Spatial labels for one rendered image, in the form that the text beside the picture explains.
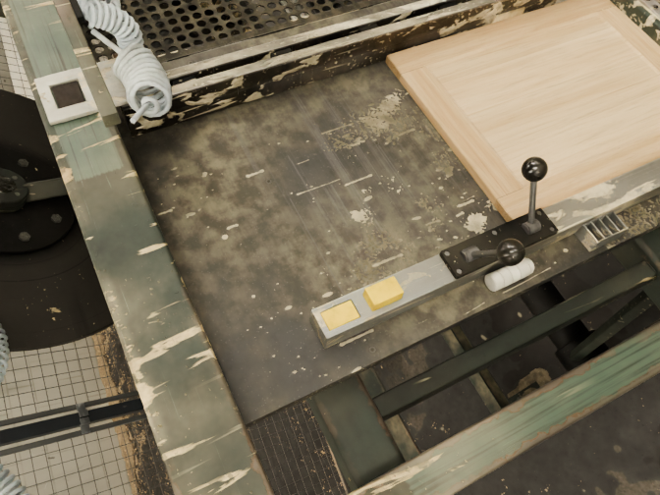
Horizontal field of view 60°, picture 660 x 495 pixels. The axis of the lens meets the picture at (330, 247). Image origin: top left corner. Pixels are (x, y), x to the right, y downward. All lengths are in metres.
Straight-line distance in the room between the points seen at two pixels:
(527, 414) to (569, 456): 1.76
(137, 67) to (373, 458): 0.64
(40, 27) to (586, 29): 1.08
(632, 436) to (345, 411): 1.74
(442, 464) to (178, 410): 0.33
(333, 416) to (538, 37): 0.90
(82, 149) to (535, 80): 0.85
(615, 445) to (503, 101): 1.64
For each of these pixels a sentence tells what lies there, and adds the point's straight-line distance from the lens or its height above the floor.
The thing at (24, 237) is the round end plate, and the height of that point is 1.83.
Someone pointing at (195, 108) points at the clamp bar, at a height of 1.70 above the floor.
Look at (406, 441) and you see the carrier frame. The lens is 1.96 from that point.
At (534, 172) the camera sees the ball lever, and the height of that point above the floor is 1.45.
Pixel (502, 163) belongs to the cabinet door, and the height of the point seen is 1.32.
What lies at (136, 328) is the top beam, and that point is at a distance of 0.77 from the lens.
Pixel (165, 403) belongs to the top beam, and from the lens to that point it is 0.73.
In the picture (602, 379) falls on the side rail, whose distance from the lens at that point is 0.89.
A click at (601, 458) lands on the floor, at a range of 2.54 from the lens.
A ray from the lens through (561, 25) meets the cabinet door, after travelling 1.40.
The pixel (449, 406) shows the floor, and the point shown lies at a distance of 2.80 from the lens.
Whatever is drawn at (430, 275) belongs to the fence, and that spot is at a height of 1.54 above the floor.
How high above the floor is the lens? 2.26
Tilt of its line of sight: 46 degrees down
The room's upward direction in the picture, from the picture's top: 92 degrees counter-clockwise
